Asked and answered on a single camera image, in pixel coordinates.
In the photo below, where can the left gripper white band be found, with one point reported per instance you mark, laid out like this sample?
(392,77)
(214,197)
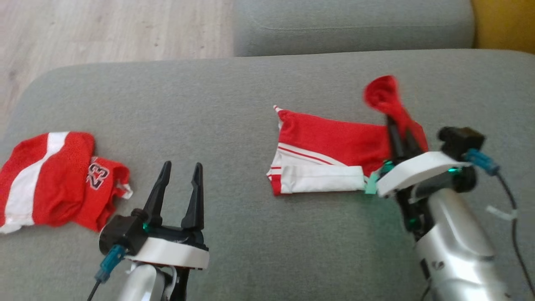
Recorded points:
(171,253)

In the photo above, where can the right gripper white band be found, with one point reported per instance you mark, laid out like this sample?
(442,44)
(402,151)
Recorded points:
(418,169)

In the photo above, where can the red white basketball jersey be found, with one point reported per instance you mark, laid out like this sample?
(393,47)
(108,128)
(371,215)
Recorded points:
(334,142)

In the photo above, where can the red number 23 jersey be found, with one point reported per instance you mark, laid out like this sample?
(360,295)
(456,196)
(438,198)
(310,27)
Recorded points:
(58,179)

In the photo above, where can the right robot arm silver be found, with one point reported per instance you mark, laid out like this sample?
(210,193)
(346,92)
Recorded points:
(455,251)

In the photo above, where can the large grey sofa seat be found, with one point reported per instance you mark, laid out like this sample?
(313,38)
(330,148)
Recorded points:
(250,104)

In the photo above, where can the grey sofa seat cushion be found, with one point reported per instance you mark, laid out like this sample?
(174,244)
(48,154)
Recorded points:
(355,21)

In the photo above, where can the large yellow sofa back cushion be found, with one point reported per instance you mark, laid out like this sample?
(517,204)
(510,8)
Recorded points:
(505,21)

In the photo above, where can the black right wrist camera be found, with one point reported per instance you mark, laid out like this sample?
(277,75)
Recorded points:
(459,140)

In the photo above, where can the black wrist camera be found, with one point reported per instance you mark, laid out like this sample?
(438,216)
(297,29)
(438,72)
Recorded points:
(459,140)
(123,232)

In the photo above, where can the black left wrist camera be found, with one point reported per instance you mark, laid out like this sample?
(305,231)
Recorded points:
(123,232)

